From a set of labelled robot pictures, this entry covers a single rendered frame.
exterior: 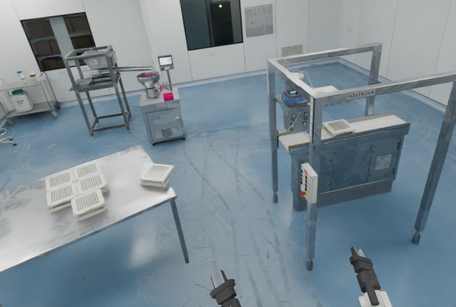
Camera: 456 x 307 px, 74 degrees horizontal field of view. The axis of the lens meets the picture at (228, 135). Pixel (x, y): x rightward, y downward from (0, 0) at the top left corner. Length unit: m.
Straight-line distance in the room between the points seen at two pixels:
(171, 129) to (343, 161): 2.87
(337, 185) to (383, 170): 0.56
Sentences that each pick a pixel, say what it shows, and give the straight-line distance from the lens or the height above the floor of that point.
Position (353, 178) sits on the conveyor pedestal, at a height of 0.32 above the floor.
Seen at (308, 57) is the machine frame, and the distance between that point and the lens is 3.07.
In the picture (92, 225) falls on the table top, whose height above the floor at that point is 0.87.
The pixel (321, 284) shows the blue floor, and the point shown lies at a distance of 3.11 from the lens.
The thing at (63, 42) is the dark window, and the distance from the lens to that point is 7.88.
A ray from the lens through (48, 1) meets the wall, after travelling 7.80.
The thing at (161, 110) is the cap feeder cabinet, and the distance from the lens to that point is 5.03.
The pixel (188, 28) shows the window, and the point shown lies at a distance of 7.58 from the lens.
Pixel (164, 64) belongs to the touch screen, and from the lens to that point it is 5.18.
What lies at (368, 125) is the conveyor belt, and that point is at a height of 0.91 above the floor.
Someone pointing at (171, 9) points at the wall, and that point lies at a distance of 7.50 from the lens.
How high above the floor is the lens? 2.53
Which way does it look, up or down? 29 degrees down
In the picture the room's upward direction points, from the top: 7 degrees counter-clockwise
